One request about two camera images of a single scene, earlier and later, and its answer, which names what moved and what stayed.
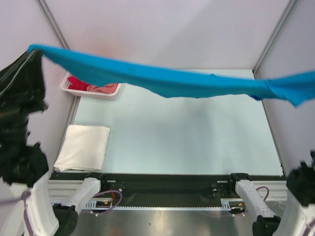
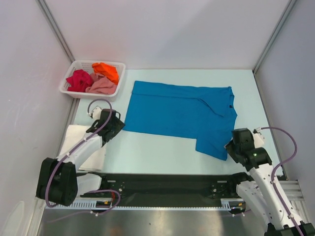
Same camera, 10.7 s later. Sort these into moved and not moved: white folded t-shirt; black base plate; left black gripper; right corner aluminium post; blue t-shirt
Moved: blue t-shirt; left black gripper
Not moved: black base plate; right corner aluminium post; white folded t-shirt
